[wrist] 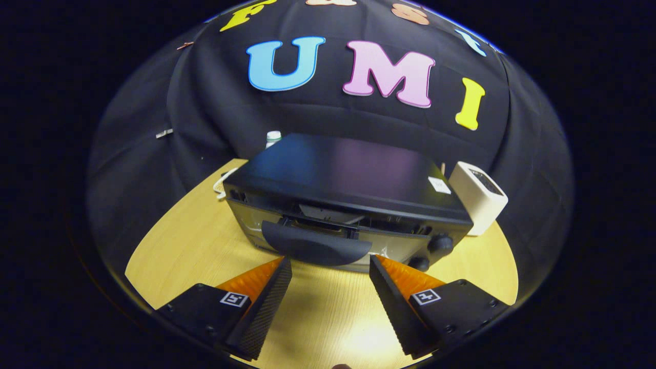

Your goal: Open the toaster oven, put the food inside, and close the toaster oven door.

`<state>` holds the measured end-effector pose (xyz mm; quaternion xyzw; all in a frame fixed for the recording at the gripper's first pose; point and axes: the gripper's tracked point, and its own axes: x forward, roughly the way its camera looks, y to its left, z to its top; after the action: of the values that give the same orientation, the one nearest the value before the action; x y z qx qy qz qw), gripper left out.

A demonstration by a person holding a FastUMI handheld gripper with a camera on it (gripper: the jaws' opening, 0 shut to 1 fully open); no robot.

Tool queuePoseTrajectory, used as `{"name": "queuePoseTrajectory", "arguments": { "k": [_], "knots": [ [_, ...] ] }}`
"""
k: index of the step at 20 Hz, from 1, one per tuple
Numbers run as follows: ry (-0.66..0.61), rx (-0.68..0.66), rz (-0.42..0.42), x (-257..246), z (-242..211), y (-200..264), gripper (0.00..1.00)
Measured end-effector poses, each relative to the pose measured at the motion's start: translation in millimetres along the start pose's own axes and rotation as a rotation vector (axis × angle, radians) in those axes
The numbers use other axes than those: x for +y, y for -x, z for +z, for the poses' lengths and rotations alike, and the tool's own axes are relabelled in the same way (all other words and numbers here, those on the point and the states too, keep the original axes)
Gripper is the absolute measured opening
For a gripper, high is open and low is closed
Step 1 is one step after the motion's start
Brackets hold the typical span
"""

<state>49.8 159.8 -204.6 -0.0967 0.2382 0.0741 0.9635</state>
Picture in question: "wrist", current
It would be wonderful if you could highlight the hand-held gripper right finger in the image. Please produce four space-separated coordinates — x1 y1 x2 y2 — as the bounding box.
368 255 510 359

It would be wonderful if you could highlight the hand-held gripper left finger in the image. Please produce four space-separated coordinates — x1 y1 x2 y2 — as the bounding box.
156 256 293 361

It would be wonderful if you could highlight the black toaster oven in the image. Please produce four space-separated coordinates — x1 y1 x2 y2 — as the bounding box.
222 133 474 273

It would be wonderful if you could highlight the white pop-up toaster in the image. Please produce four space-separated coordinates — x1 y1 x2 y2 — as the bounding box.
448 161 509 237

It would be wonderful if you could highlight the black backdrop cloth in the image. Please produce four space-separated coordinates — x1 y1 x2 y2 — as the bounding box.
86 0 575 308

